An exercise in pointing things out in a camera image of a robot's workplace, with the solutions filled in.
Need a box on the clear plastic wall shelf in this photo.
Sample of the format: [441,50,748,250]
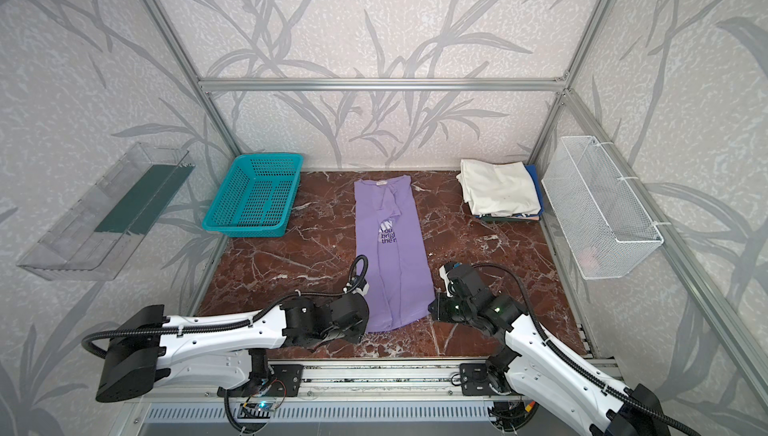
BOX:
[17,143,195,281]

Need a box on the purple t-shirt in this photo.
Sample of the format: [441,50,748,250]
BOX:
[354,175,434,333]

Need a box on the white wire mesh basket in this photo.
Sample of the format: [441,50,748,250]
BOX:
[542,136,664,280]

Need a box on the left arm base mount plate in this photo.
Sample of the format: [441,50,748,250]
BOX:
[217,364,304,398]

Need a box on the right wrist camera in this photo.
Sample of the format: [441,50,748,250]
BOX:
[439,261,462,297]

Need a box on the aluminium front rail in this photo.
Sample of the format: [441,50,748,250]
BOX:
[119,359,631,404]

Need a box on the folded cream t-shirt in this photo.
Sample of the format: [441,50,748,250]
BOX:
[456,159,539,218]

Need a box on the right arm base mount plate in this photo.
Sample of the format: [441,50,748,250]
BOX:
[459,362,513,396]

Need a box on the teal plastic basket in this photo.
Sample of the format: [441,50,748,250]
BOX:
[202,153,304,238]

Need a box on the folded blue t-shirt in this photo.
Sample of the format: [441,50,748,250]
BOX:
[525,165,544,220]

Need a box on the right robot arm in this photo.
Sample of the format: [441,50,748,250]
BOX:
[429,262,696,435]

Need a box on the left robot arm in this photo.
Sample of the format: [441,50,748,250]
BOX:
[81,292,369,403]

